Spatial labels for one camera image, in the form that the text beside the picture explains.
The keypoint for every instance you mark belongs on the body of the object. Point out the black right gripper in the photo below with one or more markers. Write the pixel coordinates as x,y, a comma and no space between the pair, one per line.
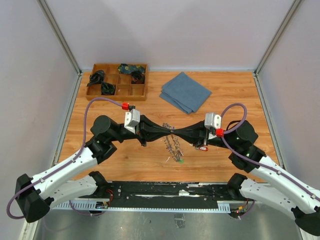
196,134

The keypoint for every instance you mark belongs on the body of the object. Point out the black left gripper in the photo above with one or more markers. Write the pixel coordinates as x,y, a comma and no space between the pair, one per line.
145,126

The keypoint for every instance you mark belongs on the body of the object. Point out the key with red tag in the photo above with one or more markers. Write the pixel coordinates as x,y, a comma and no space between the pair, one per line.
202,148

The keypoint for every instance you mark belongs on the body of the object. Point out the metal disc with keyrings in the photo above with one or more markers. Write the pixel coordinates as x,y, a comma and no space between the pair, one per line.
173,147

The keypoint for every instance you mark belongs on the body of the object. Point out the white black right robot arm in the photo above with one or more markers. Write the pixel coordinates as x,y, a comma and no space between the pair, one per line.
286,192

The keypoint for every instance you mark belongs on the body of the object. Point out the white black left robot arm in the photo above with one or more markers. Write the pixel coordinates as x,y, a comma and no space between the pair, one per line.
37,194

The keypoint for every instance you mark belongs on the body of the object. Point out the folded blue cloth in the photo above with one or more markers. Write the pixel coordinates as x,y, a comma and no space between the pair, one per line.
185,93

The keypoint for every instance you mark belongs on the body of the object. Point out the dark rolled cloth right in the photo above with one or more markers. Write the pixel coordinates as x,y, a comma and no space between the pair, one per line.
137,77

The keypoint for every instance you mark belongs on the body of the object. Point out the dark rolled cloth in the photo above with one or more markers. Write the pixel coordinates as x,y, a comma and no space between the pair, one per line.
137,77
96,78
107,89

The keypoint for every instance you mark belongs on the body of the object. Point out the wooden compartment tray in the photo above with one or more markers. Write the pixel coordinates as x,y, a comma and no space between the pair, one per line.
125,91

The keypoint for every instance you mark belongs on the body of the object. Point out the dark rolled cloth middle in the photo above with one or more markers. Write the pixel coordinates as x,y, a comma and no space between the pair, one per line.
107,89

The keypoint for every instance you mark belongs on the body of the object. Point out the blue yellow patterned cloth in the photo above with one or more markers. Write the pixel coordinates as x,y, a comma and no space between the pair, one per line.
124,68

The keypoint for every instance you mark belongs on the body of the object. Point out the dark rolled cloth left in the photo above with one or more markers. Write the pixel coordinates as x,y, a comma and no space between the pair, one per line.
96,78

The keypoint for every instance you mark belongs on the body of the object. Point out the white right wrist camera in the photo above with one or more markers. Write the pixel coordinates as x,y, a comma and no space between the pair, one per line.
213,123

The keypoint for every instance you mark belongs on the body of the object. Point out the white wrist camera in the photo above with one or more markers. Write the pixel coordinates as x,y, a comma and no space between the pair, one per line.
213,123
132,117

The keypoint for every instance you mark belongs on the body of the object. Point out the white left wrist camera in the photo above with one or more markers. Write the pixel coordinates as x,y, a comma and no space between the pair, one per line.
132,117

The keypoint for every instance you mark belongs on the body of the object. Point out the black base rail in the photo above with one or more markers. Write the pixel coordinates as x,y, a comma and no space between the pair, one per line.
165,196

